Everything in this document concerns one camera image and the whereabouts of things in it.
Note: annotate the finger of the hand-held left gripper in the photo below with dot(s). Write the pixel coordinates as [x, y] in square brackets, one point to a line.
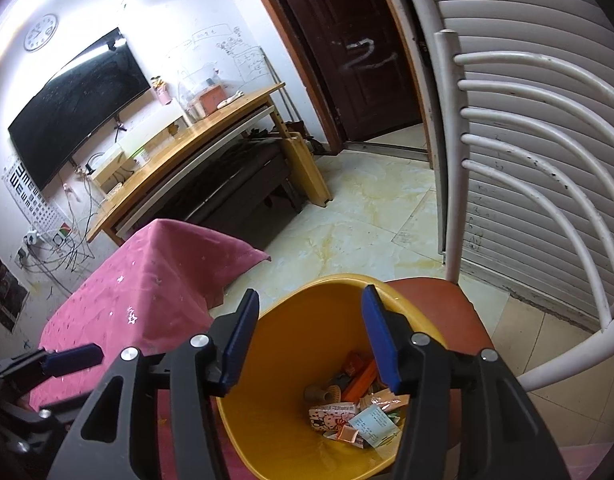
[72, 357]
[37, 425]

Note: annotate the clear snack wrapper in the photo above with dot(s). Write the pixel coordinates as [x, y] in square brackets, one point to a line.
[387, 402]

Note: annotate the wooden desk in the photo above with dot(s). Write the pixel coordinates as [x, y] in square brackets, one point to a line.
[187, 145]

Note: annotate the eye chart poster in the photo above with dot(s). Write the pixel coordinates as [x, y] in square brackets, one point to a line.
[32, 200]

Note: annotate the salmon storage box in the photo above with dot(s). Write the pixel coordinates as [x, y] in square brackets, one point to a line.
[212, 100]

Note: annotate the white metal chair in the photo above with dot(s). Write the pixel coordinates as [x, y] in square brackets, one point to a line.
[449, 160]

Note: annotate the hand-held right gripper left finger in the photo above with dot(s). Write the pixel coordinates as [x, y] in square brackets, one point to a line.
[239, 345]

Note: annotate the pink foil wrapper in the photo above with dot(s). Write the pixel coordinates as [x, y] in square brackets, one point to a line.
[349, 435]

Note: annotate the wall niche with shelves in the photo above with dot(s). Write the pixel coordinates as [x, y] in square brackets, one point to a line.
[4, 285]

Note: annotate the white wall charger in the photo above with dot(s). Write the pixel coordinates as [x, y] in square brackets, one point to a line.
[33, 238]

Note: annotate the long orange box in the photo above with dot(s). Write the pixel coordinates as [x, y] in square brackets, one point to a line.
[362, 382]

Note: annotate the pink star-print tablecloth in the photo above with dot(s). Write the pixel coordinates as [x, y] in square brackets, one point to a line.
[162, 270]

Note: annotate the pink cup on desk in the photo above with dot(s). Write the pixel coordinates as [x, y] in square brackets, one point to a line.
[162, 92]

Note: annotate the dark brown door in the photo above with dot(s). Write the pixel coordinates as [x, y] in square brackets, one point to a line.
[347, 35]
[292, 60]

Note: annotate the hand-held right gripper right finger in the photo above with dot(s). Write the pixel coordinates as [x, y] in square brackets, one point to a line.
[382, 345]

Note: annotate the clear plastic box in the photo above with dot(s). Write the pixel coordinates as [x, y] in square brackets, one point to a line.
[197, 82]

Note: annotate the white louvered door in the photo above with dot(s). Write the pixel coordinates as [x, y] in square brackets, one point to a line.
[537, 5]

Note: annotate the round wall clock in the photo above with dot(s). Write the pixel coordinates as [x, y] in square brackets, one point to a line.
[40, 32]

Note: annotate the small white object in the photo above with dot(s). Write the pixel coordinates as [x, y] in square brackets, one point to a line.
[229, 100]

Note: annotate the white cream jar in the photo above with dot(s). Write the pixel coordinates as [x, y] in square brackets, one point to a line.
[141, 157]

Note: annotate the wooden desk shelf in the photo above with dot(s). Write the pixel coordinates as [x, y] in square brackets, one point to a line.
[107, 165]

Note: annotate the black wall television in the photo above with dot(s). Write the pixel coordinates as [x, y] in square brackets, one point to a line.
[77, 110]

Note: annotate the yellow plastic bin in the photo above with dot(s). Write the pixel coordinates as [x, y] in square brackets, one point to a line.
[287, 350]

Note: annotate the printed white tissue pack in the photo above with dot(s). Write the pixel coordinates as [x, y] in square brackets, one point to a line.
[332, 416]

